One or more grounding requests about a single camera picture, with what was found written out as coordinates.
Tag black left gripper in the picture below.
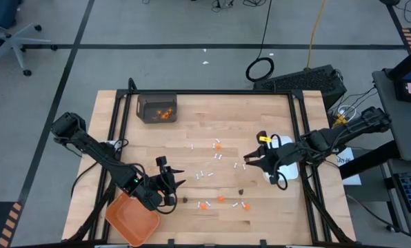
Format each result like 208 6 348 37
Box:
138 156 187 211

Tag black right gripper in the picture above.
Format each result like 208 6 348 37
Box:
243 130 299 185

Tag white plastic bin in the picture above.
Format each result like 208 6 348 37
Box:
263 135 299 183

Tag orange plastic tray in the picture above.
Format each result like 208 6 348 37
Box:
105 192 161 247

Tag dark grey plastic bin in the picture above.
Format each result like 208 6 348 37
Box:
136 93 178 124

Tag black computer case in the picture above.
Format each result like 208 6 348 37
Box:
252 64 348 111

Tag white paper sheet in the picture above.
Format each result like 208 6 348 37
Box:
336 147 362 186

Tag black metal beam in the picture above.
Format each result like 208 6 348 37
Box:
339 140 399 180

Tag grey keyboard desk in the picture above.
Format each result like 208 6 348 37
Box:
386 158 411 248

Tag grey office chair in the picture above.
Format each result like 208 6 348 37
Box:
0 0 59 77

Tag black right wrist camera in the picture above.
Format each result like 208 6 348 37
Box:
273 147 292 167

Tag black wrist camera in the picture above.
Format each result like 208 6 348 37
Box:
145 185 165 206
273 147 292 167

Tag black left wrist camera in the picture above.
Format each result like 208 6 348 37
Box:
145 185 165 206

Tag black coiled cable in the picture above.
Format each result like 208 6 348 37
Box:
245 0 275 83

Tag yellow hanging cable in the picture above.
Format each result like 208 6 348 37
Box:
306 0 328 69

